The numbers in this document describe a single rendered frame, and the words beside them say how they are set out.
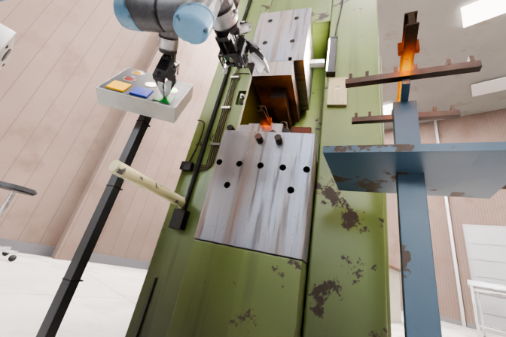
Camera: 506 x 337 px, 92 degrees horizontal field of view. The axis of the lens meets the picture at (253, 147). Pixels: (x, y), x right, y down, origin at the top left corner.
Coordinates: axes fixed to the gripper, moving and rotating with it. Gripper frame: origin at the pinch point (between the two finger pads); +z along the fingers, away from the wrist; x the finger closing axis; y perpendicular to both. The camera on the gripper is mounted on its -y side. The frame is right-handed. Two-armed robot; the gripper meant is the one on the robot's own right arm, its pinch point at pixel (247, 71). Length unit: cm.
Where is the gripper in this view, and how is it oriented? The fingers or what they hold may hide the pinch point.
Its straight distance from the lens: 85.9
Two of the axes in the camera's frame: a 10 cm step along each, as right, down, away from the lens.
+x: 9.5, 0.6, -3.1
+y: -1.9, 8.9, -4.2
